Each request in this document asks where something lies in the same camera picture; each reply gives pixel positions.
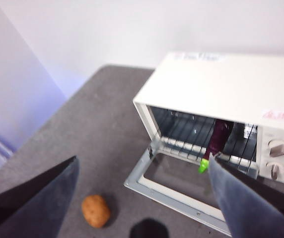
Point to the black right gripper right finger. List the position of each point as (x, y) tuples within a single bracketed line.
[(251, 210)]

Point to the brown potato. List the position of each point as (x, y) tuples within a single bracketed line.
[(96, 210)]

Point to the white Toshiba toaster oven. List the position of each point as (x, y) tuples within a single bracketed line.
[(219, 89)]

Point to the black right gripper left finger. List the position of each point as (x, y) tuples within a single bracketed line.
[(32, 208)]

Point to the black rounded camera mount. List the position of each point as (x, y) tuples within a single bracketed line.
[(148, 229)]

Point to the beige oven knob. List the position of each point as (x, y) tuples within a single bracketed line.
[(276, 170), (279, 148)]

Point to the white glass oven door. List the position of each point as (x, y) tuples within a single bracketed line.
[(137, 184)]

